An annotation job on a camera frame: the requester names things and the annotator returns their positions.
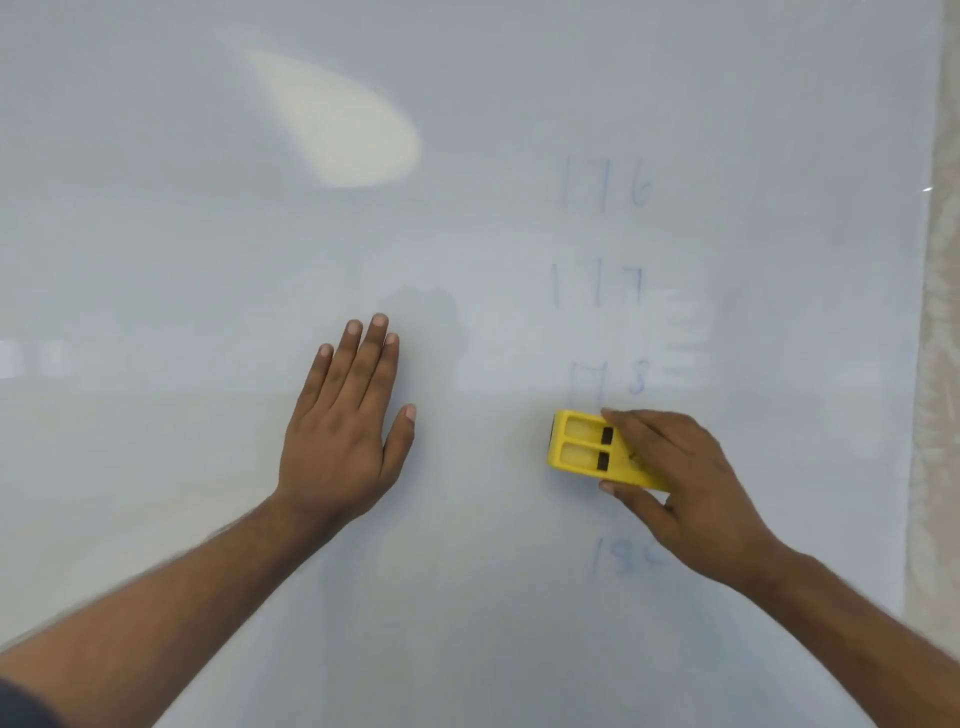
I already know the person's left hand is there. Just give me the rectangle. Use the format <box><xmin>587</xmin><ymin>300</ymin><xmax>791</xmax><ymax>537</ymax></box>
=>
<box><xmin>274</xmin><ymin>313</ymin><xmax>418</xmax><ymax>531</ymax></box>

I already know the person's right hand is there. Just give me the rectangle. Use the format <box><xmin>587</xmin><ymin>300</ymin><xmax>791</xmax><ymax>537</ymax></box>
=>
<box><xmin>599</xmin><ymin>407</ymin><xmax>796</xmax><ymax>601</ymax></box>

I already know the yellow whiteboard eraser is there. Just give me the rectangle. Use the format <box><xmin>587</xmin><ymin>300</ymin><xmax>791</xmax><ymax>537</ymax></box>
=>
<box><xmin>546</xmin><ymin>409</ymin><xmax>670</xmax><ymax>494</ymax></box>

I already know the glossy white whiteboard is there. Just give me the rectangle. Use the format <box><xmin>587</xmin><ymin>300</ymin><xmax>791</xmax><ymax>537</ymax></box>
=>
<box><xmin>0</xmin><ymin>0</ymin><xmax>945</xmax><ymax>728</ymax></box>

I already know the person's right forearm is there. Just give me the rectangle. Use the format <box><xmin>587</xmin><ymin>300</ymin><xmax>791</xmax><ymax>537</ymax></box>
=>
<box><xmin>742</xmin><ymin>551</ymin><xmax>960</xmax><ymax>728</ymax></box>

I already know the person's left forearm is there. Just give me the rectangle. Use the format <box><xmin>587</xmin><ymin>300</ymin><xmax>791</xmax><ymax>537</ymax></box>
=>
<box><xmin>0</xmin><ymin>491</ymin><xmax>343</xmax><ymax>728</ymax></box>

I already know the dark blue left sleeve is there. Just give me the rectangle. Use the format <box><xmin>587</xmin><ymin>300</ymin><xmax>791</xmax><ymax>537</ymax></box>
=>
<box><xmin>0</xmin><ymin>678</ymin><xmax>65</xmax><ymax>728</ymax></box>

